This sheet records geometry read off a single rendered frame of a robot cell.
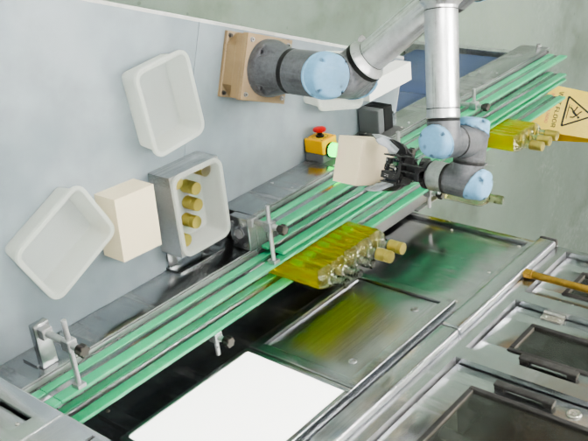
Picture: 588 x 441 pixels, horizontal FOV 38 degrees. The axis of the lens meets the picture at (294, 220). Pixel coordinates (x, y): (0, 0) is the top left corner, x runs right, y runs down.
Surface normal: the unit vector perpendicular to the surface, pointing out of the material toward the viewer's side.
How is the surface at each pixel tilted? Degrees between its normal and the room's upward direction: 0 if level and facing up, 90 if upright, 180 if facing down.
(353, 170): 90
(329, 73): 9
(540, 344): 90
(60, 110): 0
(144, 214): 0
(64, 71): 0
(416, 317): 90
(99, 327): 90
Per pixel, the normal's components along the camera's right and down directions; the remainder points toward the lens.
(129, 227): 0.76, 0.21
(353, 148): -0.63, 0.04
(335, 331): -0.09, -0.90
